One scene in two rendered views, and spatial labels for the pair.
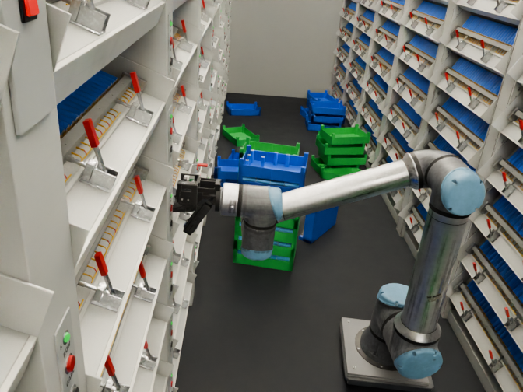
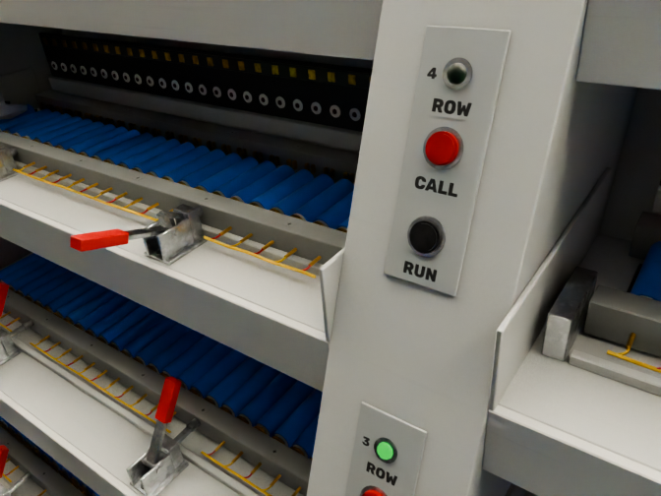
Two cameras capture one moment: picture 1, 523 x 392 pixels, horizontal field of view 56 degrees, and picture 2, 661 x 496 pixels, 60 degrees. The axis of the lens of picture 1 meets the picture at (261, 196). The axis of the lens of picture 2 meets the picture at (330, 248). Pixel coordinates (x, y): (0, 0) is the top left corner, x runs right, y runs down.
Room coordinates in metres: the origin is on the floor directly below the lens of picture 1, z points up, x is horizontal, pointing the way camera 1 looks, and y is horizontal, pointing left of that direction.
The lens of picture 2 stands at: (1.88, 0.01, 0.85)
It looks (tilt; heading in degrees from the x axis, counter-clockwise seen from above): 15 degrees down; 126
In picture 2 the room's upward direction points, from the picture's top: 8 degrees clockwise
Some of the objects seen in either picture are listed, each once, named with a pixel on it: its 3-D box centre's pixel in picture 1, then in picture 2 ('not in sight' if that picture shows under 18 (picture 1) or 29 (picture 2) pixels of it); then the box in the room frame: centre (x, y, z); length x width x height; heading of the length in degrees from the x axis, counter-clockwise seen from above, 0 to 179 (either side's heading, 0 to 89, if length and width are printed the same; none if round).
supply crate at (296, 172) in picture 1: (274, 163); not in sight; (2.15, -0.05, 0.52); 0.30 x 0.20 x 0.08; 83
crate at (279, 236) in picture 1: (268, 222); not in sight; (2.15, -0.05, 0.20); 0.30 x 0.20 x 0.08; 83
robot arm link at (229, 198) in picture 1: (228, 200); not in sight; (1.20, 0.09, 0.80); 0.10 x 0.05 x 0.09; 3
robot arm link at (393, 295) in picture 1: (396, 311); not in sight; (1.45, -0.53, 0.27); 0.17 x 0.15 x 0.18; 7
